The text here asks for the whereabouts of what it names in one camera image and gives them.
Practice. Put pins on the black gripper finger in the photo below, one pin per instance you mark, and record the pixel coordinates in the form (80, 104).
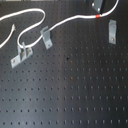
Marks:
(98, 4)

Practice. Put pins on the grey metal clip bracket right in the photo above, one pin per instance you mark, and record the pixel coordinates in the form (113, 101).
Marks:
(112, 31)

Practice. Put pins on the grey metal clip bracket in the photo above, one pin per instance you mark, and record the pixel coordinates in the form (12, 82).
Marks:
(23, 54)
(112, 31)
(45, 32)

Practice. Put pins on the grey metal clip bracket middle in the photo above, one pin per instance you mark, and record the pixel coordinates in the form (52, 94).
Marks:
(45, 32)

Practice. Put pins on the grey metal clip bracket left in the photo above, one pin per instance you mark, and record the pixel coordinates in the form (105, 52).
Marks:
(23, 54)

